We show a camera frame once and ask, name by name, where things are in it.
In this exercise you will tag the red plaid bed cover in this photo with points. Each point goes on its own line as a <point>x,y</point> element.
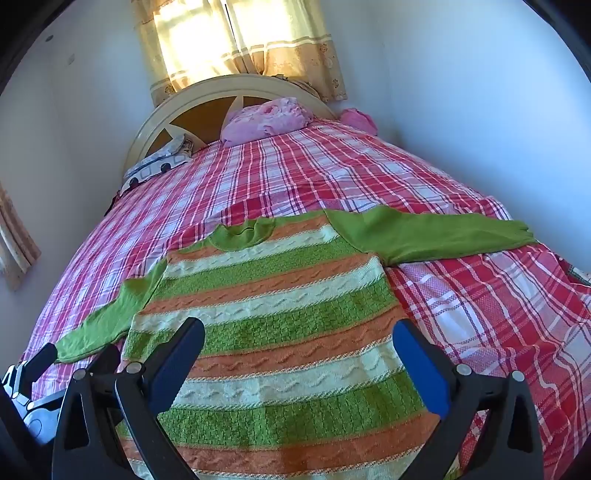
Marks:
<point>300,170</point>

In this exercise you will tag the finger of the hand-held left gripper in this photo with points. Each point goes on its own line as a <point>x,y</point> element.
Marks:
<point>106,356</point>
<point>40,359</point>

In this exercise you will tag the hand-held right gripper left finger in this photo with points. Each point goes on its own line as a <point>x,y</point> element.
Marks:
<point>178,369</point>

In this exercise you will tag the beige side curtain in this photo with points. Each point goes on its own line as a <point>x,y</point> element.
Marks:
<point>16,244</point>

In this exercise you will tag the pink floral pillow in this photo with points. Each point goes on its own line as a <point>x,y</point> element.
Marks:
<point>263,122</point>

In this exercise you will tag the green orange striped knit sweater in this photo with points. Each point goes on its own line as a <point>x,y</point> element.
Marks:
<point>286,277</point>

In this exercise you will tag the yellow patterned window curtain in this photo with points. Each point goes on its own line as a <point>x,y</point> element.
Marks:
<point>286,60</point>

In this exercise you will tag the white patterned pillow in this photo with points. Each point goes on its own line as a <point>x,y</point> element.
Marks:
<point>157,164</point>

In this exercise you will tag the small pink pillow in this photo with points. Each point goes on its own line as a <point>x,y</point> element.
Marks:
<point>358,119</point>

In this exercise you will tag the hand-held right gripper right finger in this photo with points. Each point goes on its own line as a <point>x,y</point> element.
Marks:
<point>422,369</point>

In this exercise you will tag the cream wooden headboard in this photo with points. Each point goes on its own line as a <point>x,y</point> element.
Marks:
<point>203,114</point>

